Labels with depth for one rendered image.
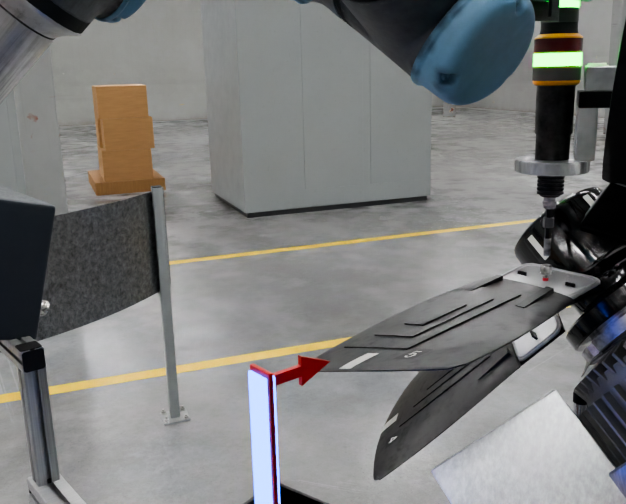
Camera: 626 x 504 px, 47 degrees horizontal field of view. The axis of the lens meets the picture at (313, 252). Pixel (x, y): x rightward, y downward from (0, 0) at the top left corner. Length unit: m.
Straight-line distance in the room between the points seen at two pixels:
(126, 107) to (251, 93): 2.29
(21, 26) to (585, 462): 0.66
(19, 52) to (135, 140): 8.06
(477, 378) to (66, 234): 1.88
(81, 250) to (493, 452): 2.01
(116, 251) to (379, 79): 4.96
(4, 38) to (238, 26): 6.13
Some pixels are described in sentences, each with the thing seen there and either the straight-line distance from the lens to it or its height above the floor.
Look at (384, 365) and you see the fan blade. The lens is 0.58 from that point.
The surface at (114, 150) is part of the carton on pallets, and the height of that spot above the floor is 0.50.
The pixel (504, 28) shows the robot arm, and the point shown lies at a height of 1.42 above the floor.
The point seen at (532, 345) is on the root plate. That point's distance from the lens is 0.85.
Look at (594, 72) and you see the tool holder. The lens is 0.73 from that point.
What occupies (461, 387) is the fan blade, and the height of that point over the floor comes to 1.03.
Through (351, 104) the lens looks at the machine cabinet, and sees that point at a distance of 7.19.
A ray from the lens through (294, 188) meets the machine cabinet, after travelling 7.06.
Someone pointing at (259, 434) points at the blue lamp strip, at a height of 1.14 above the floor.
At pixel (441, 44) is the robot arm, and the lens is 0.42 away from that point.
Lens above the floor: 1.40
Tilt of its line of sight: 14 degrees down
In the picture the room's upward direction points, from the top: 2 degrees counter-clockwise
